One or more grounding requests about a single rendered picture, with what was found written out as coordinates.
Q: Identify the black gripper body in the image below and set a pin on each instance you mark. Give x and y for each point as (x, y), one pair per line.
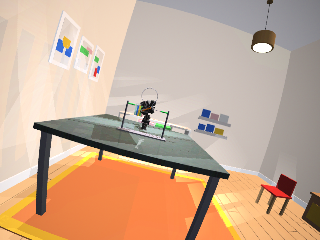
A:
(143, 104)

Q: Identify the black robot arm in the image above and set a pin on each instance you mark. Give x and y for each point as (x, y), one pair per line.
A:
(150, 104)

